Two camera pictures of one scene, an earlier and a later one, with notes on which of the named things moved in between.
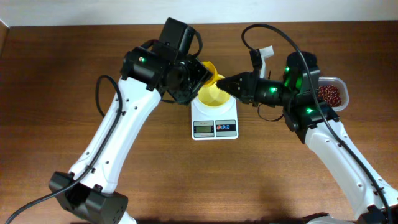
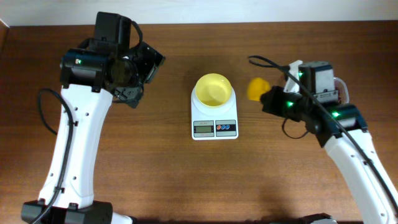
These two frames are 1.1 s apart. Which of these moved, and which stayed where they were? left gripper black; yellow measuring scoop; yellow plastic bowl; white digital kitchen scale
Moved: left gripper black; yellow measuring scoop
Stayed: white digital kitchen scale; yellow plastic bowl
